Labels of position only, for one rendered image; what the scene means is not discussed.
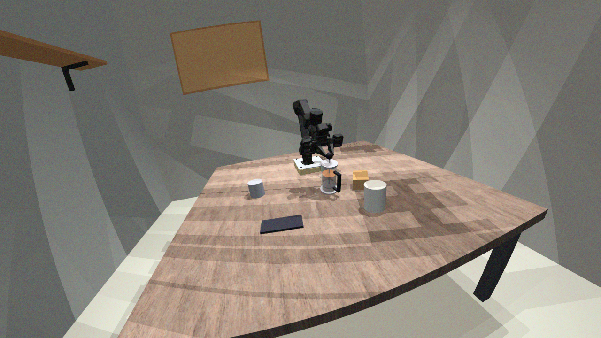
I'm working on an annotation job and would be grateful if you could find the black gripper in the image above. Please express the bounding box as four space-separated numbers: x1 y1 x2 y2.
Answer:
301 129 344 157

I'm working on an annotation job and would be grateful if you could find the grey cylinder with white top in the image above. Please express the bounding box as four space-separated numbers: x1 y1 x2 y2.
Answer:
247 179 265 199

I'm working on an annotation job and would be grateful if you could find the french press coffee maker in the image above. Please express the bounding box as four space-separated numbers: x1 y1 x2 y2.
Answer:
320 152 341 195

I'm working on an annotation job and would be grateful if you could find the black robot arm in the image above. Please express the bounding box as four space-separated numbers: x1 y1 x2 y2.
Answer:
293 99 332 166

